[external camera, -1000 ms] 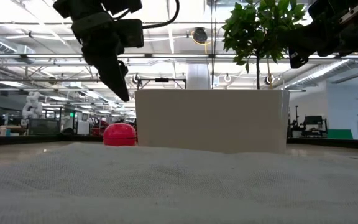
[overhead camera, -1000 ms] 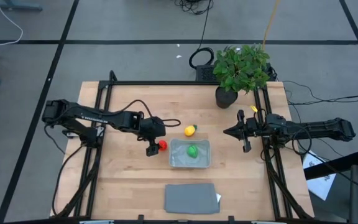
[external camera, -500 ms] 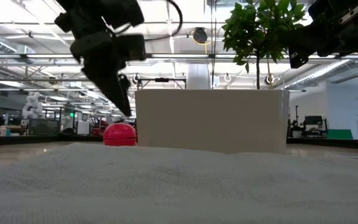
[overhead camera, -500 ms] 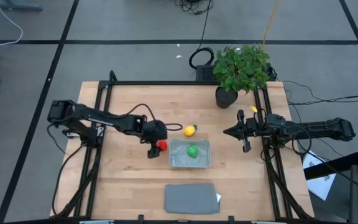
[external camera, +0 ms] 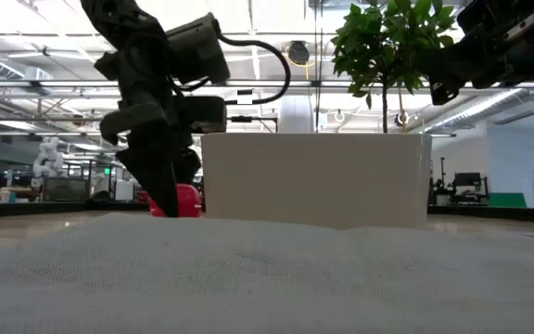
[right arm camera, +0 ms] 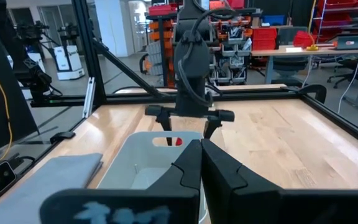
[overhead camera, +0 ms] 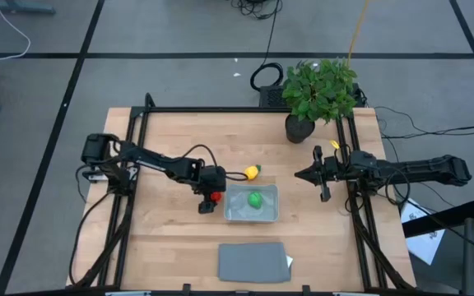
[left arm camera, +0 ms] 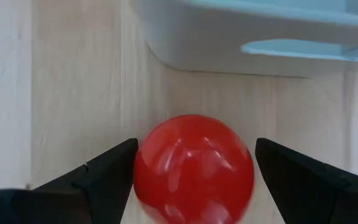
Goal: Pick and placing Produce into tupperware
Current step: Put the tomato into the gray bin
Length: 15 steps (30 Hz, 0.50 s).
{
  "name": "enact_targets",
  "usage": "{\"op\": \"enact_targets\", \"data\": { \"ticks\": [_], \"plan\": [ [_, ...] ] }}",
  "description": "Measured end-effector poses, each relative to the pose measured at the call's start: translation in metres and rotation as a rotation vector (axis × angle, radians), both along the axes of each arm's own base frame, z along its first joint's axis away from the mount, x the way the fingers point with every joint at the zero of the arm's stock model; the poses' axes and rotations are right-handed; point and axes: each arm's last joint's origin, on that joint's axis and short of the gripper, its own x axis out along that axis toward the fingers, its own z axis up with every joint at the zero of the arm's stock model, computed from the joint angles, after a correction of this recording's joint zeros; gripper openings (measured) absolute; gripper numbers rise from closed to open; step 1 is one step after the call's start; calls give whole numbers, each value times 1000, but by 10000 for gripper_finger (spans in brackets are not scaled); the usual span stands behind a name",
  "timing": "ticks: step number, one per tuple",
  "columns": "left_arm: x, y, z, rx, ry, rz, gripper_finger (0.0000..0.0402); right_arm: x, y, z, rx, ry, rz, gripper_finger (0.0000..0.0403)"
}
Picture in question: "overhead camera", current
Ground white floor cable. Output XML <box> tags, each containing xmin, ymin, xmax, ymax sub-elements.
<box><xmin>0</xmin><ymin>0</ymin><xmax>32</xmax><ymax>62</ymax></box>

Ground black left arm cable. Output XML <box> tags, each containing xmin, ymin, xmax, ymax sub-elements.
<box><xmin>180</xmin><ymin>143</ymin><xmax>249</xmax><ymax>183</ymax></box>

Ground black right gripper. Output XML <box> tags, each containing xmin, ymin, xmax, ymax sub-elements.
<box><xmin>294</xmin><ymin>145</ymin><xmax>351</xmax><ymax>203</ymax></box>

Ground black computer box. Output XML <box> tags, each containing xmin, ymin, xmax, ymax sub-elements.
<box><xmin>258</xmin><ymin>83</ymin><xmax>365</xmax><ymax>109</ymax></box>

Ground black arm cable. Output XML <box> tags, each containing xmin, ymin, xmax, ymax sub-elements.
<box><xmin>180</xmin><ymin>143</ymin><xmax>249</xmax><ymax>183</ymax></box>
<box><xmin>383</xmin><ymin>167</ymin><xmax>412</xmax><ymax>207</ymax></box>

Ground green leafy plant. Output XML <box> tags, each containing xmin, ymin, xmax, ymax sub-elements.
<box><xmin>281</xmin><ymin>58</ymin><xmax>359</xmax><ymax>125</ymax></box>

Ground black plant pot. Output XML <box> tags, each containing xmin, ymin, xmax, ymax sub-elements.
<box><xmin>284</xmin><ymin>113</ymin><xmax>317</xmax><ymax>145</ymax></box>

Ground yellow toy fruit green stem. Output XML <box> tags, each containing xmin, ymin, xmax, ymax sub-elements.
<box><xmin>243</xmin><ymin>164</ymin><xmax>263</xmax><ymax>182</ymax></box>

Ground black slanted bar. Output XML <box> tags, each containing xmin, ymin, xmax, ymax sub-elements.
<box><xmin>401</xmin><ymin>197</ymin><xmax>474</xmax><ymax>239</ymax></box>

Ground thin black floor cables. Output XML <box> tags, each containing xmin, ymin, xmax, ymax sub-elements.
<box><xmin>374</xmin><ymin>105</ymin><xmax>474</xmax><ymax>141</ymax></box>

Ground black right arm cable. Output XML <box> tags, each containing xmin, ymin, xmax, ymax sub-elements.
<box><xmin>383</xmin><ymin>167</ymin><xmax>412</xmax><ymax>207</ymax></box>

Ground coiled black cable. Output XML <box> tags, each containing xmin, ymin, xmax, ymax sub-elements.
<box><xmin>249</xmin><ymin>0</ymin><xmax>285</xmax><ymax>93</ymax></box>

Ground black left base cable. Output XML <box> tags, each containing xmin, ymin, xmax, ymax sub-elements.
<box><xmin>68</xmin><ymin>164</ymin><xmax>114</xmax><ymax>287</ymax></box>

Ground black cable bundle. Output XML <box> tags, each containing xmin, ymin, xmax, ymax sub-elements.
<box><xmin>230</xmin><ymin>0</ymin><xmax>284</xmax><ymax>21</ymax></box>

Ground white printed paper sheets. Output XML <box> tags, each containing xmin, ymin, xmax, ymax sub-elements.
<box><xmin>400</xmin><ymin>197</ymin><xmax>446</xmax><ymax>266</ymax></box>

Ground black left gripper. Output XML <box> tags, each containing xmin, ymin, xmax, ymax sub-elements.
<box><xmin>197</xmin><ymin>164</ymin><xmax>228</xmax><ymax>215</ymax></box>

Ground green toy pepper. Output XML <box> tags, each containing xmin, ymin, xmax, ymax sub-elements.
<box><xmin>246</xmin><ymin>191</ymin><xmax>264</xmax><ymax>210</ymax></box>

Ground yellow cable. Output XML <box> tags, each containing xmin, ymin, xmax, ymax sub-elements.
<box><xmin>346</xmin><ymin>0</ymin><xmax>370</xmax><ymax>67</ymax></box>

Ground black aluminium table frame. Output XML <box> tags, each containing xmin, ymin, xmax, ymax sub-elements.
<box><xmin>67</xmin><ymin>92</ymin><xmax>417</xmax><ymax>296</ymax></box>

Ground grey folded cloth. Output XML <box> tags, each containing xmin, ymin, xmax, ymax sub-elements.
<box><xmin>216</xmin><ymin>241</ymin><xmax>293</xmax><ymax>285</ymax></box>

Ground translucent white tupperware container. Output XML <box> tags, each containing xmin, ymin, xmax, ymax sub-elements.
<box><xmin>223</xmin><ymin>183</ymin><xmax>281</xmax><ymax>224</ymax></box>

